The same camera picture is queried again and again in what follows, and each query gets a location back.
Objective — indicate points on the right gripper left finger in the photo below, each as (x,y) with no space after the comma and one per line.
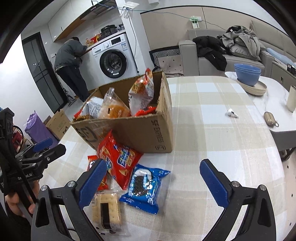
(48,222)

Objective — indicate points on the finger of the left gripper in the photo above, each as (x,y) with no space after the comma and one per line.
(38,147)

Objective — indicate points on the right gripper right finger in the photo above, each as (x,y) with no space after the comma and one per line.
(258,222)

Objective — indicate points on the cracker sandwich pack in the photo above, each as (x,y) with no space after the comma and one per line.
(106,213)

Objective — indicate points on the red corn chip bag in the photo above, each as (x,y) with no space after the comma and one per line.
(120,159)

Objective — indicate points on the orange meat floss cake pack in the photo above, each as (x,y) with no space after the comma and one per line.
(113,106)

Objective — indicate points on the blue oreo cookie pack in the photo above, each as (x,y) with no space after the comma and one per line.
(144,187)

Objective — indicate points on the white noodle snack bag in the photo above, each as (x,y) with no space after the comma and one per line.
(141,93)

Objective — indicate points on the left hand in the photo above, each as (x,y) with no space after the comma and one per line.
(15,203)

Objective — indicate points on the purple bag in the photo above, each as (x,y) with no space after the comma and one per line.
(37,130)

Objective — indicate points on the small cardboard box on floor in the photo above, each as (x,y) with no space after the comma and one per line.
(58,124)

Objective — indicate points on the person in grey jacket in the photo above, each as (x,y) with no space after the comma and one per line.
(67,63)

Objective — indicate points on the SF cardboard box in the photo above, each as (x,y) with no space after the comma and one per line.
(151,133)

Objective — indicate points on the beige key pouch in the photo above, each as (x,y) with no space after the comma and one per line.
(270,120)

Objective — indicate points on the white washing machine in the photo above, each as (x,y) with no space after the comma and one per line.
(115,59)

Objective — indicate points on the white earbud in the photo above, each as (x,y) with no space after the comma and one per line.
(231,113)

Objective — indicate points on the plaid tablecloth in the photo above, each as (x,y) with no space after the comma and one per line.
(242,148)

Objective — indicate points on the white marble coffee table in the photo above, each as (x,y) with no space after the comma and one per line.
(274,101)

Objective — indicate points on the cream cup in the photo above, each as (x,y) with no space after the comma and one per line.
(291,100)

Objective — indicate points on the black basket on washer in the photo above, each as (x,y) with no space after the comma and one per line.
(107,31)

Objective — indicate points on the beige plate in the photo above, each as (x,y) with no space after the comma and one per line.
(259,89)

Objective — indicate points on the range hood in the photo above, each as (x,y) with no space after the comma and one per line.
(97,9)

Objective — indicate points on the blue bowls stack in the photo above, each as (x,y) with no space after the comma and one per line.
(247,74)

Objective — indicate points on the black white playpen panel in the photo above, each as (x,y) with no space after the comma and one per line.
(168,60)

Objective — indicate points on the grey sofa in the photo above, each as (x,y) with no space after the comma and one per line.
(269,36)

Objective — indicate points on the black jacket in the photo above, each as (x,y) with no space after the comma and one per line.
(211,49)

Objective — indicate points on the grey clothes pile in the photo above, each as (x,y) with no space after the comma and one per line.
(242,42)

